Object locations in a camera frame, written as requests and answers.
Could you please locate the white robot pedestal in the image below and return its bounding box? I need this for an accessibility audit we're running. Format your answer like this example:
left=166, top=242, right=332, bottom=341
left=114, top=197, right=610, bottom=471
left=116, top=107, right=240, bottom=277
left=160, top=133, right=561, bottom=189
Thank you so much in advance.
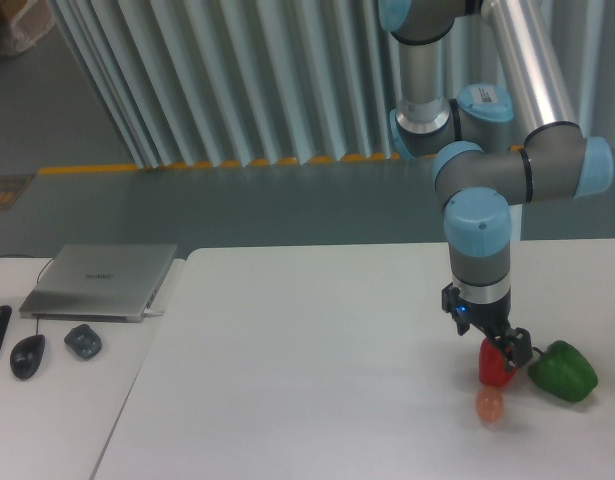
left=509, top=205, right=523, bottom=242

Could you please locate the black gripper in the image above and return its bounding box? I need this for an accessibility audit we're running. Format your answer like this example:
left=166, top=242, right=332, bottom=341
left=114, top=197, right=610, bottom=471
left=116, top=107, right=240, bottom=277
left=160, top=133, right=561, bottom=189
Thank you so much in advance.
left=441, top=284, right=532, bottom=371

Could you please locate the green bell pepper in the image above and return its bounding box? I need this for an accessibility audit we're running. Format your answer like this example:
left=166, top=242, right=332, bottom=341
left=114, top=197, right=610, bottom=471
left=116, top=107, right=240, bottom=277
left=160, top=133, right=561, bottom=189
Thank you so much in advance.
left=527, top=340, right=598, bottom=403

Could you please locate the red bell pepper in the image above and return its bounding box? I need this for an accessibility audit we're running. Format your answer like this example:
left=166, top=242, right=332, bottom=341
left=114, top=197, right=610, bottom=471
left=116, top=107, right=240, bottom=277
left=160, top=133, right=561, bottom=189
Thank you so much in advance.
left=478, top=339, right=517, bottom=388

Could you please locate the dark grey small case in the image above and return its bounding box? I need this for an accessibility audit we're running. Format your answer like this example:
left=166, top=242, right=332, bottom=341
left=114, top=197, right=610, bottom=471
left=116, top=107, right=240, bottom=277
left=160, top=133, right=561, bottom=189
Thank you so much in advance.
left=64, top=324, right=103, bottom=360

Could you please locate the black computer mouse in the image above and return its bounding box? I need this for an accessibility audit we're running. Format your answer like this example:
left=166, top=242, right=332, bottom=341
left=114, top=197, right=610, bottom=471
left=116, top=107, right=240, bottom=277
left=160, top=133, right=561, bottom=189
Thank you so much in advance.
left=10, top=334, right=46, bottom=381

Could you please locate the cardboard box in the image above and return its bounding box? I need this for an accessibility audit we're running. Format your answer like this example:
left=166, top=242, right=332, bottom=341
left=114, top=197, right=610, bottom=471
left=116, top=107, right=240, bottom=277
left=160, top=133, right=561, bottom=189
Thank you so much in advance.
left=0, top=0, right=55, bottom=58

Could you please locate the silver closed laptop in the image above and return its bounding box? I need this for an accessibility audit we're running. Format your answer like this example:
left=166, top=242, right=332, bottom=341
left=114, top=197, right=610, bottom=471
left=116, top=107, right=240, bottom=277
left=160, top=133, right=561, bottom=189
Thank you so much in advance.
left=19, top=244, right=177, bottom=322

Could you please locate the black mouse cable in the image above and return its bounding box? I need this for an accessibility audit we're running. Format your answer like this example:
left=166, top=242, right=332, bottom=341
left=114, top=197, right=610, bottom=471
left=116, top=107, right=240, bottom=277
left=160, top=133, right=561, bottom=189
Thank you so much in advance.
left=0, top=253, right=56, bottom=337

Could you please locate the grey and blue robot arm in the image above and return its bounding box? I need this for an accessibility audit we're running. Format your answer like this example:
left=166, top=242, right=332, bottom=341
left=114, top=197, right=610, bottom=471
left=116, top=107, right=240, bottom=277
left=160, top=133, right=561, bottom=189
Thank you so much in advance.
left=378, top=1, right=615, bottom=370

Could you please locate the brown egg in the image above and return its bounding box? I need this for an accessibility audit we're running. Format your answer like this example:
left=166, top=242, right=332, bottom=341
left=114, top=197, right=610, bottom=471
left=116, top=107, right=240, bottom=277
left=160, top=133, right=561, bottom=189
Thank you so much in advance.
left=475, top=386, right=505, bottom=424

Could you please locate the grey corrugated partition panel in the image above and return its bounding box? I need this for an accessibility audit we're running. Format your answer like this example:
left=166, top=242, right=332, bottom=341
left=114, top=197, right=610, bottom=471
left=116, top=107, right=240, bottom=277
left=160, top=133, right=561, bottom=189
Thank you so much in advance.
left=48, top=1, right=615, bottom=168

